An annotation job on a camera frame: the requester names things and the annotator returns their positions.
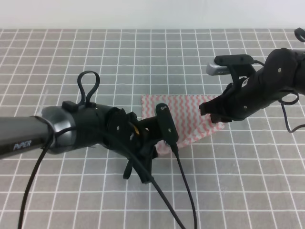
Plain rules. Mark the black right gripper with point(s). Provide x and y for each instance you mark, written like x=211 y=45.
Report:
x=236 y=103

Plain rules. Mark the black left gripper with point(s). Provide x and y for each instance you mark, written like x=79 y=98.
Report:
x=139 y=136

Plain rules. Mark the pink white wavy towel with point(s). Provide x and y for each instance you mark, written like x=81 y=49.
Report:
x=190 y=125

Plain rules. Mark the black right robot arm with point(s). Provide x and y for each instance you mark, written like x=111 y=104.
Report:
x=282 y=73

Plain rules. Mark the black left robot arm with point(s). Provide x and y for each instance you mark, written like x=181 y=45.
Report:
x=63 y=130

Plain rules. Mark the grey checked tablecloth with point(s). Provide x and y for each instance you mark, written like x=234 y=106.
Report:
x=250 y=175

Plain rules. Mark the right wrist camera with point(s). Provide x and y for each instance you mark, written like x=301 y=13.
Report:
x=237 y=66

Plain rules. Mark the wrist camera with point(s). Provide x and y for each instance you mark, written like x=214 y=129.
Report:
x=237 y=66
x=166 y=124

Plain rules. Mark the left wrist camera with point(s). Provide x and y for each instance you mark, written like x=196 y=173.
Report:
x=166 y=124

